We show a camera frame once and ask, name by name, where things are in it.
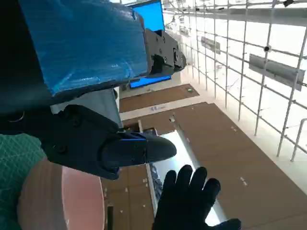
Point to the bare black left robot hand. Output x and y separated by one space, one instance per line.
84 43

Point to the white metal truss frame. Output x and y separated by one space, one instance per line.
239 72

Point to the grey hanging metal panel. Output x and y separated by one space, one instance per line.
211 44
275 69

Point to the pink bowl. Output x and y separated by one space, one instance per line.
60 196

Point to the green cutting mat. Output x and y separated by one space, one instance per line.
14 158

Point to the blue screen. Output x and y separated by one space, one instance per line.
149 14

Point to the small black truss camera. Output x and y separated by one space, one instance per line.
266 48
287 2

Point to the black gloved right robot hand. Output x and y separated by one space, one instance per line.
187 201

